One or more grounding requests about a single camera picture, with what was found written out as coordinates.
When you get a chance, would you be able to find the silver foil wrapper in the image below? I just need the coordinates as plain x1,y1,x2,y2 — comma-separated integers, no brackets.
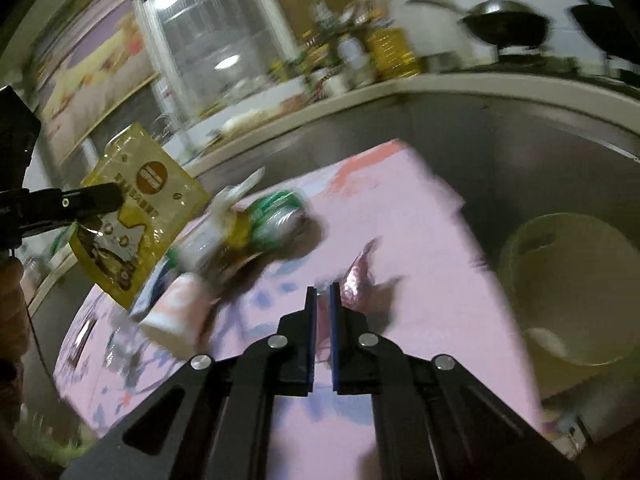
340,238,378,312

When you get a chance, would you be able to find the crushed green soda can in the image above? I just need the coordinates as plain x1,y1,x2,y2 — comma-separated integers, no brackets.
247,190,321,255

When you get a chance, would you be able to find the yellow snack bag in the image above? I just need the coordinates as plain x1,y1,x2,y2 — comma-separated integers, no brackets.
70,122,209,309

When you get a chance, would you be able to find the yellow brown small carton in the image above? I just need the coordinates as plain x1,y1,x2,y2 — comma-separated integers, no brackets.
172,208,255,285

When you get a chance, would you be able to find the green white snack packet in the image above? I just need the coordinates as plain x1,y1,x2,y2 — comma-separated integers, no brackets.
129,248,184,322

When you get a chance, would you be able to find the white tissue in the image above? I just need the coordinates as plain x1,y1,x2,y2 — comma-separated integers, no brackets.
206,167,266,237

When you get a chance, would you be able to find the kitchen window with grille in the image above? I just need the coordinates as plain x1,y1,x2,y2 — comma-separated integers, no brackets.
134,0,297,117

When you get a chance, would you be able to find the beige round trash bin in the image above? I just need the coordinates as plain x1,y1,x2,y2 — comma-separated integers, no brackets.
498,212,639,366

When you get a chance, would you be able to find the pink floral tablecloth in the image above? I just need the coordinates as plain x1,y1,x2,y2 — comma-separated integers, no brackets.
53,141,541,479

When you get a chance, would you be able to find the large cooking oil bottle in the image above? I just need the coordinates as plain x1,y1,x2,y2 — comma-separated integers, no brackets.
367,27,420,80

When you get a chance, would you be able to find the steel wok with lid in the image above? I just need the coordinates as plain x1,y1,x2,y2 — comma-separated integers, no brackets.
406,0,550,50

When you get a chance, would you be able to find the black frying pan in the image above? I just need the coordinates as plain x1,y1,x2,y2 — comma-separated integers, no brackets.
568,4,639,64

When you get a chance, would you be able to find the colourful wall poster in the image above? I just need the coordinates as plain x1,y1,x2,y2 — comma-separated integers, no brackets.
34,0,156,164

